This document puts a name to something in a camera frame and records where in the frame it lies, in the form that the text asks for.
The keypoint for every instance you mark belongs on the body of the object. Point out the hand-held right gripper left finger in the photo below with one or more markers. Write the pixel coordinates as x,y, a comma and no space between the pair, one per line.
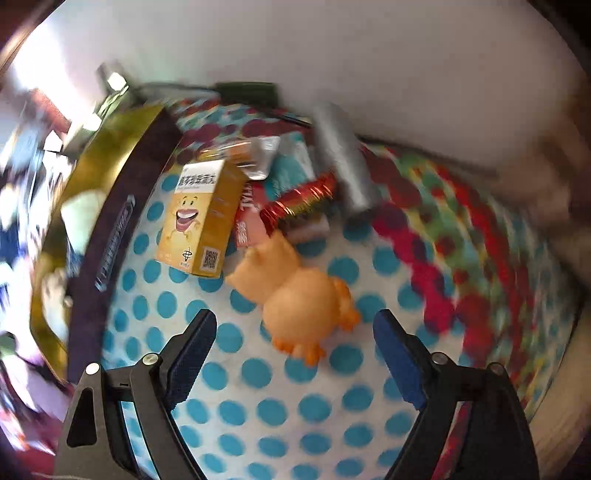
190,357

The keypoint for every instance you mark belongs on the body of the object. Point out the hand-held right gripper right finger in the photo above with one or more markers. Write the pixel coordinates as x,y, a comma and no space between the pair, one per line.
398,357

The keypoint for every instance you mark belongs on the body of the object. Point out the orange rubber toy animal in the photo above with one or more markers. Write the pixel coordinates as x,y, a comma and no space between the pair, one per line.
295,300

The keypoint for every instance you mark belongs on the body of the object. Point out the polka dot blanket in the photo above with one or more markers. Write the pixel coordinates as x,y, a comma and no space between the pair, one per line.
323,323

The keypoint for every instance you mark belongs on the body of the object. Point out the yellow cartoon face box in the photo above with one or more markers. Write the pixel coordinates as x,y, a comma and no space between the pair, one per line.
198,217

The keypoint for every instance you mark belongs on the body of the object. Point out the red and white packet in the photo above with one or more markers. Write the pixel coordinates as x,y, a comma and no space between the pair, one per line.
247,221

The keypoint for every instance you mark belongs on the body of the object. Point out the gold and purple box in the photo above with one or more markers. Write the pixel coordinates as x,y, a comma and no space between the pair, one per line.
87,230

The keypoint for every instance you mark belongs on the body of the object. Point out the red shiny foil packet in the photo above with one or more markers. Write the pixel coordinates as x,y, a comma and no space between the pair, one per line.
300,201

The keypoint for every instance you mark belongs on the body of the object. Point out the grey metallic cylinder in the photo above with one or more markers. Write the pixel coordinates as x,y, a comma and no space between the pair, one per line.
344,157

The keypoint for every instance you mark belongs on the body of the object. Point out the clear blister pack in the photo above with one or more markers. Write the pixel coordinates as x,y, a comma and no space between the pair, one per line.
249,157

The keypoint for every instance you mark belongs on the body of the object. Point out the teal packet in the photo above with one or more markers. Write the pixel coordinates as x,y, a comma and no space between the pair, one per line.
293,161

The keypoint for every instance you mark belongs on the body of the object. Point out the dark green flat object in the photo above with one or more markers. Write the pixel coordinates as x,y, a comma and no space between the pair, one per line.
249,92

